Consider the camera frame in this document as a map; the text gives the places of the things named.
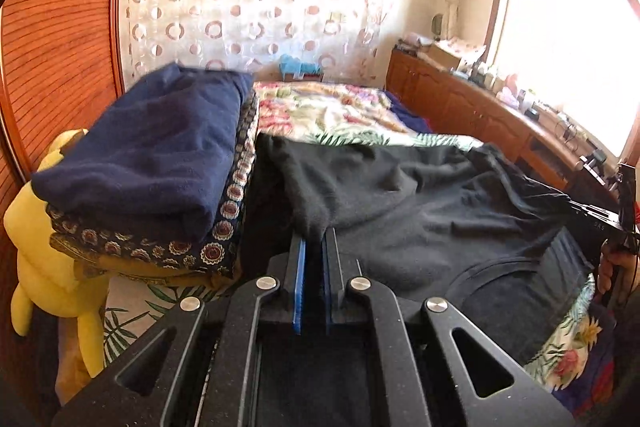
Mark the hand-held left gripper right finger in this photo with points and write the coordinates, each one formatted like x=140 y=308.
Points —
x=330 y=287

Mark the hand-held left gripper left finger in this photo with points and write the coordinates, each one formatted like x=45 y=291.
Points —
x=299 y=287

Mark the black printed t-shirt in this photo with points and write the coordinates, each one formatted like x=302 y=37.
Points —
x=400 y=227

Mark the person's right hand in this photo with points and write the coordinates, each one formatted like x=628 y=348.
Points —
x=615 y=277

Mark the folded navy circle-patterned garment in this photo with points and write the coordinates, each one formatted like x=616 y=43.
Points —
x=220 y=252

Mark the small black box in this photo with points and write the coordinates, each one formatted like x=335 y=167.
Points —
x=537 y=110

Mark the folded mustard patterned garment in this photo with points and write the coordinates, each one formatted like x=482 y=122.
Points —
x=150 y=272

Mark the leaf-print bed sheet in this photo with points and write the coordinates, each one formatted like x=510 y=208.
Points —
x=135 y=322

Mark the floral blanket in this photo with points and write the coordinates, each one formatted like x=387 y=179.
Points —
x=340 y=112

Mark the long wooden cabinet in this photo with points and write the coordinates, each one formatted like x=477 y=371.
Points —
x=465 y=102

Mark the wood-framed window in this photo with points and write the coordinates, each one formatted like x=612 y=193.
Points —
x=565 y=42

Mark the navy bed blanket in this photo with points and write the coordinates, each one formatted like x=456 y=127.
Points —
x=410 y=112

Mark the pink dotted cloth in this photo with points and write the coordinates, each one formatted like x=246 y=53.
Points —
x=465 y=47

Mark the light blue package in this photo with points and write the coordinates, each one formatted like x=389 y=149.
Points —
x=295 y=64

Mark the cardboard box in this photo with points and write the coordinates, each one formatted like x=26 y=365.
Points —
x=445 y=54

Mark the small round stand mirror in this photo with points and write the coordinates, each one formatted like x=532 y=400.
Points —
x=438 y=23

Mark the pile of papers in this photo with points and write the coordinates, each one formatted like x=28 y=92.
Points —
x=415 y=43

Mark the yellow plush toy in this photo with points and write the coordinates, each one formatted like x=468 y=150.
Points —
x=45 y=247

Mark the wooden slatted wardrobe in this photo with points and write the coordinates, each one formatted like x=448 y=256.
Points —
x=65 y=32

